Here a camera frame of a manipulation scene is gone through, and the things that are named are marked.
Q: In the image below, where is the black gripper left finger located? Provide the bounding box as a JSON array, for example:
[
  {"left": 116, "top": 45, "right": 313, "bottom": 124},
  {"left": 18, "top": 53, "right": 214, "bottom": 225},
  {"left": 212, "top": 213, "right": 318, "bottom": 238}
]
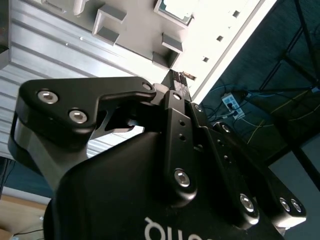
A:
[{"left": 7, "top": 69, "right": 199, "bottom": 209}]

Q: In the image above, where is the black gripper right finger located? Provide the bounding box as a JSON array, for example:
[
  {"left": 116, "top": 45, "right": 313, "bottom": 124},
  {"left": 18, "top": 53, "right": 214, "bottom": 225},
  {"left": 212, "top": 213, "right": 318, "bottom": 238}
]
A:
[{"left": 179, "top": 73, "right": 308, "bottom": 230}]

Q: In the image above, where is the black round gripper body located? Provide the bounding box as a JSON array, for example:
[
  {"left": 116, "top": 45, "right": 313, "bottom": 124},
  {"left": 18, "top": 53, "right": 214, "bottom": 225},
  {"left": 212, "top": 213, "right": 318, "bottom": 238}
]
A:
[{"left": 42, "top": 130, "right": 286, "bottom": 240}]

